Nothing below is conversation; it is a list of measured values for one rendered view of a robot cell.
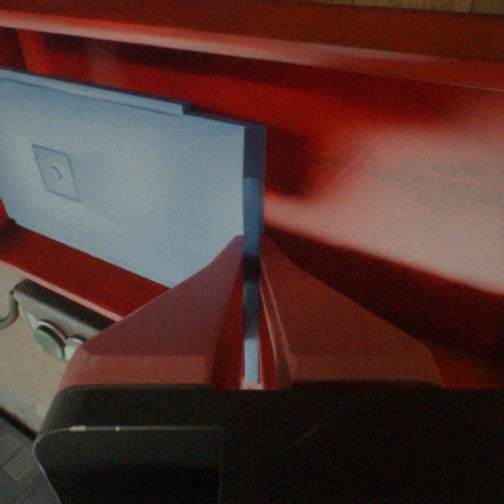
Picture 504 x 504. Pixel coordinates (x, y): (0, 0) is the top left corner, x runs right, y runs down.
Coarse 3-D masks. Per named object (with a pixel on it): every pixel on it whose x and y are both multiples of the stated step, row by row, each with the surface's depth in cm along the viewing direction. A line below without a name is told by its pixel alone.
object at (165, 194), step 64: (0, 128) 17; (64, 128) 15; (128, 128) 14; (192, 128) 12; (256, 128) 11; (0, 192) 20; (128, 192) 15; (192, 192) 14; (256, 192) 9; (128, 256) 18; (192, 256) 15; (256, 256) 10; (256, 320) 12
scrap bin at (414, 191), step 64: (0, 0) 14; (64, 0) 14; (128, 0) 14; (192, 0) 14; (256, 0) 14; (0, 64) 20; (64, 64) 20; (128, 64) 18; (192, 64) 17; (256, 64) 15; (320, 64) 9; (384, 64) 8; (448, 64) 8; (320, 128) 15; (384, 128) 14; (448, 128) 13; (320, 192) 17; (384, 192) 15; (448, 192) 14; (0, 256) 22; (64, 256) 22; (320, 256) 18; (384, 256) 17; (448, 256) 15; (448, 320) 17; (256, 384) 16; (448, 384) 16
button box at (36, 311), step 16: (16, 288) 31; (32, 288) 31; (48, 288) 31; (16, 304) 38; (32, 304) 30; (48, 304) 30; (64, 304) 29; (80, 304) 29; (0, 320) 44; (32, 320) 32; (48, 320) 30; (64, 320) 29; (80, 320) 28; (96, 320) 28; (112, 320) 28; (64, 336) 30; (80, 336) 29
